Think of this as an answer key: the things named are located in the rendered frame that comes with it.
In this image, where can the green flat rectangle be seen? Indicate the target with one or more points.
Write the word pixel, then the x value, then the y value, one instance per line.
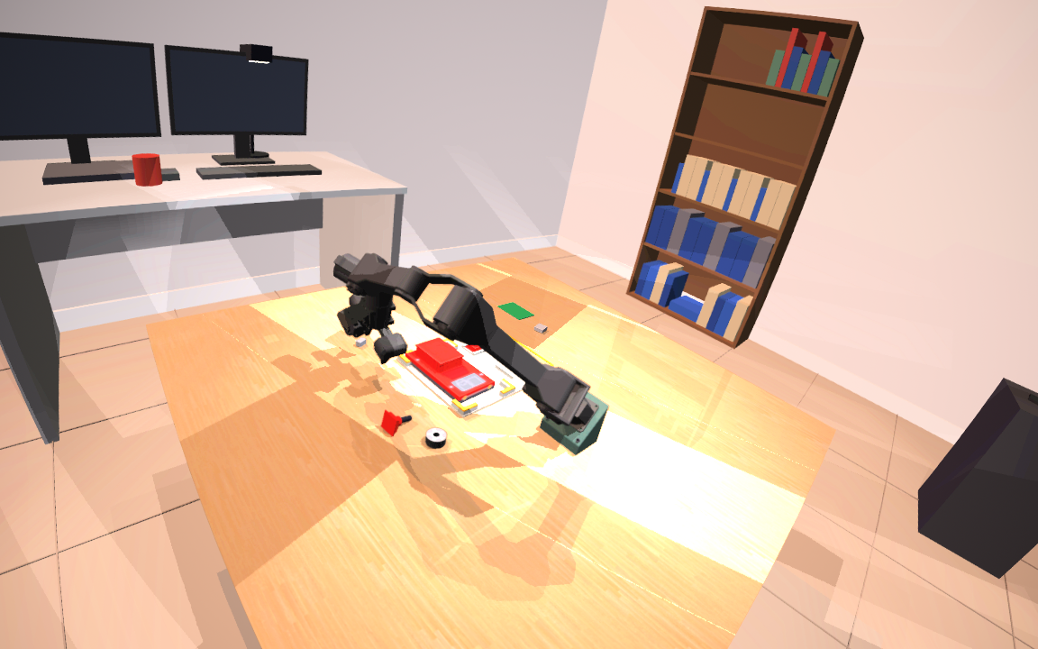
pixel 516 311

